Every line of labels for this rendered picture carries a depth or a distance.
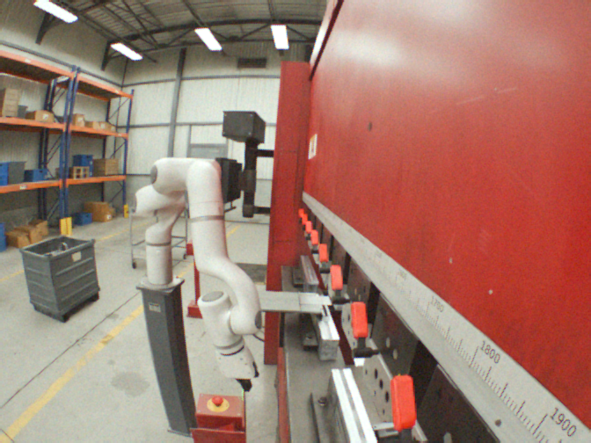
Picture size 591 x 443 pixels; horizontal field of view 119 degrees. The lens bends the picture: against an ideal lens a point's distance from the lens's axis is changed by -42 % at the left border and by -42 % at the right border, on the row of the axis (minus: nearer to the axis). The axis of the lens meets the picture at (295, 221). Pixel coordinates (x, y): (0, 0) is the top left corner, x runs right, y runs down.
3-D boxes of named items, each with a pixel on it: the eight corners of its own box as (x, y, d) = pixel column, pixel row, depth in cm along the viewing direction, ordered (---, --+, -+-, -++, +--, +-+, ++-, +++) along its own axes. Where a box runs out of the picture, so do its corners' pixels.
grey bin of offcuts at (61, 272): (70, 288, 286) (63, 233, 274) (102, 297, 284) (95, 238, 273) (31, 311, 207) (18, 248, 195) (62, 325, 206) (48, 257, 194)
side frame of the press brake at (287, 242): (264, 348, 242) (280, 71, 205) (358, 349, 248) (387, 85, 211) (263, 365, 218) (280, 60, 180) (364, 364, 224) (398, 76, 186)
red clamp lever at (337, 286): (329, 263, 66) (332, 302, 60) (346, 264, 66) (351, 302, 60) (328, 267, 67) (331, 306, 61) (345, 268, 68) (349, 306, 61)
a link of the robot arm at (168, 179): (166, 218, 123) (132, 220, 113) (164, 192, 125) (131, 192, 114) (207, 188, 85) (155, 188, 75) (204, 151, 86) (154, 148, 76)
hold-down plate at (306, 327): (297, 315, 132) (298, 309, 131) (309, 315, 132) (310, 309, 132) (302, 351, 102) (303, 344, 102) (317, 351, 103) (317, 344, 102)
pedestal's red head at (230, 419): (202, 414, 86) (197, 381, 83) (246, 417, 88) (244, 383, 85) (196, 453, 66) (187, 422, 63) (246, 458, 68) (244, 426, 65)
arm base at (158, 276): (133, 286, 113) (130, 245, 110) (152, 272, 132) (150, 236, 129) (170, 293, 113) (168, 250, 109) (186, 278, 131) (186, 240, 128)
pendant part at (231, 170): (229, 200, 254) (231, 159, 248) (242, 201, 253) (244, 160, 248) (212, 206, 210) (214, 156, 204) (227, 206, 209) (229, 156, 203)
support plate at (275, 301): (255, 292, 127) (255, 290, 126) (315, 294, 128) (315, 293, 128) (252, 310, 109) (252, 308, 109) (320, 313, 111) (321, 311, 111)
